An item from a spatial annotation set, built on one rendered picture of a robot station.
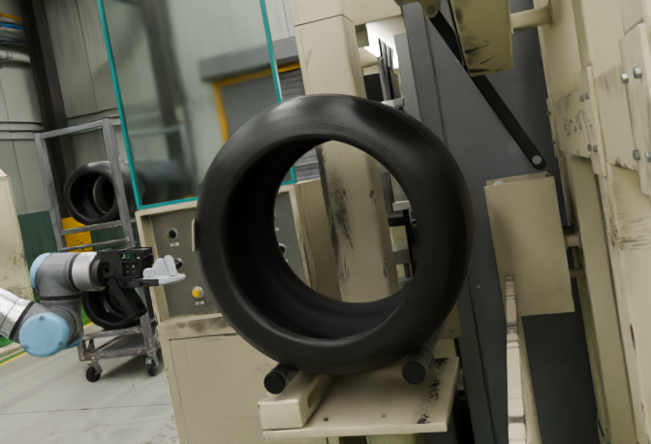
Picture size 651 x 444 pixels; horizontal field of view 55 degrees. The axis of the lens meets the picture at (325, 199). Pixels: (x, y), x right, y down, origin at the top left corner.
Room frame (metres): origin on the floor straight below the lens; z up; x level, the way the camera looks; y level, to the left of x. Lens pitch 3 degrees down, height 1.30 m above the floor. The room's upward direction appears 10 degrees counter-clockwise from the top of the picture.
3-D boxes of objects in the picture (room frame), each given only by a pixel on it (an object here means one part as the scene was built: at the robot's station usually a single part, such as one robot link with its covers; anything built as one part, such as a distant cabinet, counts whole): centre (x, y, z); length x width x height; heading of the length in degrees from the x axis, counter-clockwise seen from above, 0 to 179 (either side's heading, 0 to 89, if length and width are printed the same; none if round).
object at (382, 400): (1.35, -0.02, 0.80); 0.37 x 0.36 x 0.02; 73
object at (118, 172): (5.20, 1.59, 0.96); 1.36 x 0.71 x 1.92; 163
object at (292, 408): (1.38, 0.11, 0.84); 0.36 x 0.09 x 0.06; 163
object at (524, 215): (1.45, -0.45, 1.05); 0.20 x 0.15 x 0.30; 163
